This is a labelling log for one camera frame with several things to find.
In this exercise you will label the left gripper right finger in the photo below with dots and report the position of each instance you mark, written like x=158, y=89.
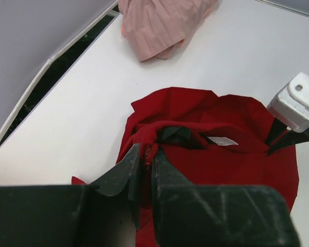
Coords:
x=168, y=188

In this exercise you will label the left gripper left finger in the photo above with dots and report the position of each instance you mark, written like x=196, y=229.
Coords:
x=126, y=174

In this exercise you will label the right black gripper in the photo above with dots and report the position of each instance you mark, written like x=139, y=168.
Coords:
x=280, y=137

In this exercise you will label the pink pleated skirt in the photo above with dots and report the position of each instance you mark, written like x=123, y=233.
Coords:
x=155, y=29

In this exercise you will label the red pleated skirt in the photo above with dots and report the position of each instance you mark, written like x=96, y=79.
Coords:
x=240, y=197

